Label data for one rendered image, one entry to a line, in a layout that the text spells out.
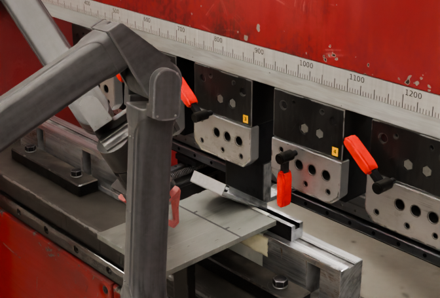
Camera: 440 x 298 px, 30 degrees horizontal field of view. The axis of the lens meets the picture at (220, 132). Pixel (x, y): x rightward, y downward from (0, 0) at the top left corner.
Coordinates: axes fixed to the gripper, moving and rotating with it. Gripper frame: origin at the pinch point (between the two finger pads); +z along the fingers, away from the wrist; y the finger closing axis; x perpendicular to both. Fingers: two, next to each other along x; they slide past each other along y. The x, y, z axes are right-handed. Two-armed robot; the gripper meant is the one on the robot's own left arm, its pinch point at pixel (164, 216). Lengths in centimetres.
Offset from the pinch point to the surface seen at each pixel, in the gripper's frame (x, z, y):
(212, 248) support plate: -0.7, 4.2, -9.5
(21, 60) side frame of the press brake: -20, 6, 84
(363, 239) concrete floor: -97, 174, 86
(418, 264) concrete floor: -97, 174, 58
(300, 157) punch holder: -19.3, -3.1, -17.3
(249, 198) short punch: -15.6, 11.8, -1.2
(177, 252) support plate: 3.8, 1.6, -6.5
